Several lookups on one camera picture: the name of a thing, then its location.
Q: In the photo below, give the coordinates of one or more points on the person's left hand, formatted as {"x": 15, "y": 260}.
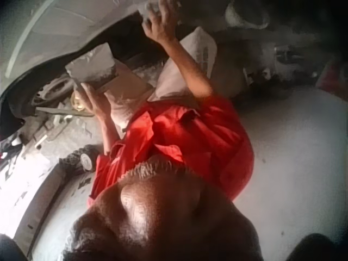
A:
{"x": 93, "y": 104}

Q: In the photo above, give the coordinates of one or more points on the person's right hand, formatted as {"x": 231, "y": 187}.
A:
{"x": 160, "y": 27}

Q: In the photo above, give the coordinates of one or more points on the grey putty scraper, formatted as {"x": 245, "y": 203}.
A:
{"x": 148, "y": 9}

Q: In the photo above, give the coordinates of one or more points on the yellowish container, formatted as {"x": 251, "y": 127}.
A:
{"x": 77, "y": 104}

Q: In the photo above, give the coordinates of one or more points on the white car body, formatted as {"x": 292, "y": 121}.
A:
{"x": 54, "y": 30}

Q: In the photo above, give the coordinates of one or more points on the dark tool with white disc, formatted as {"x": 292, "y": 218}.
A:
{"x": 83, "y": 159}

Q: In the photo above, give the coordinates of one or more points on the grey bucket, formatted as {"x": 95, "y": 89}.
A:
{"x": 244, "y": 15}

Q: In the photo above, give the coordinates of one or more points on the heap of dark clutter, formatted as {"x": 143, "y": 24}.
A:
{"x": 299, "y": 62}

